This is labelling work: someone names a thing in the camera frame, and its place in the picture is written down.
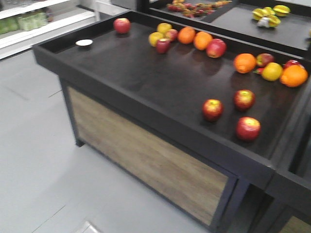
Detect black wooden fruit display table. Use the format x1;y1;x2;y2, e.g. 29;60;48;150
33;11;311;233

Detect front red apple left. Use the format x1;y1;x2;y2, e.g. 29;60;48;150
202;99;223;122

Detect dark red apple near yellow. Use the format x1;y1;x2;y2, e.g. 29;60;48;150
156;38;171;54

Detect yellow apple lower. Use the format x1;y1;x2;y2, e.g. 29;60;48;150
148;32;164;47

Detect small pink apple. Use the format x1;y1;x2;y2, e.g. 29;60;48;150
165;29;178;42

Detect orange left of pair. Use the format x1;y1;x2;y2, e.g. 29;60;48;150
177;26;196;45

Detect orange of pair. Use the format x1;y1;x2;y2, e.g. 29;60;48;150
193;32;213;50
177;26;196;45

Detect yellow apple upper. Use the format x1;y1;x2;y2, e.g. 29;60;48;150
156;23;173;34

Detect orange right of pair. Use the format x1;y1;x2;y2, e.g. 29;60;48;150
193;32;213;50

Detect front red apple upper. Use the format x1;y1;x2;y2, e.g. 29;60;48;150
234;89;256;111

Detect big red apple by oranges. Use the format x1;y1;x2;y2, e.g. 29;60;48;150
206;38;227;58

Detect front red apple right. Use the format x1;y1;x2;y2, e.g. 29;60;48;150
236;116;261;142

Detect lone red apple far left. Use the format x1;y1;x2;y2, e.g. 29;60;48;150
113;18;131;34

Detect orange in right cluster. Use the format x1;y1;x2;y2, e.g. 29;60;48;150
233;53;257;74

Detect small white dish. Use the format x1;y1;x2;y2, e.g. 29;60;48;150
75;39;93;47

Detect cherry tomato vine pile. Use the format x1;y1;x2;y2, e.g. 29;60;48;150
166;0;232;18

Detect red chili pepper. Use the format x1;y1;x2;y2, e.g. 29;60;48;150
253;67;264;75

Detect red apple in right cluster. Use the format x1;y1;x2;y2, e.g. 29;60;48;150
256;53;275;67

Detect yellow apple in right cluster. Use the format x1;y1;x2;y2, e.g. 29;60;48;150
261;62;283;82

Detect white garlic bulb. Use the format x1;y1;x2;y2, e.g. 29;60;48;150
257;17;270;28

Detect rightmost orange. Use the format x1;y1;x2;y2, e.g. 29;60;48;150
279;65;308;87

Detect red bell pepper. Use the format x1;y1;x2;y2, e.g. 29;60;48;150
283;59;304;69

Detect white store shelf right unit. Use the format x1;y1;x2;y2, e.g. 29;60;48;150
0;0;96;59

